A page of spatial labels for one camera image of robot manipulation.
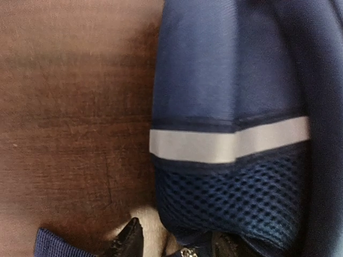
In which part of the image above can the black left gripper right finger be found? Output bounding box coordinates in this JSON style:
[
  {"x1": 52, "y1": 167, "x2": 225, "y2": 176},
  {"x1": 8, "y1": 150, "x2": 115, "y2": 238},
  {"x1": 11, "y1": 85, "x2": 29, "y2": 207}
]
[{"x1": 211, "y1": 232, "x2": 257, "y2": 257}]

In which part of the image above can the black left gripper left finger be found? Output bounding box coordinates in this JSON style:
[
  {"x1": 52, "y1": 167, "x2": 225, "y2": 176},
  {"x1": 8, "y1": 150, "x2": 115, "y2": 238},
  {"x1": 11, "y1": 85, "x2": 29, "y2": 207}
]
[{"x1": 103, "y1": 217, "x2": 144, "y2": 257}]

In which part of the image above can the navy blue student backpack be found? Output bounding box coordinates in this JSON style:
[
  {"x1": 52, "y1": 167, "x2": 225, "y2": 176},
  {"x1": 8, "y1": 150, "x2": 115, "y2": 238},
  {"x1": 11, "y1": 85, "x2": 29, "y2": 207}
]
[{"x1": 33, "y1": 0, "x2": 343, "y2": 257}]

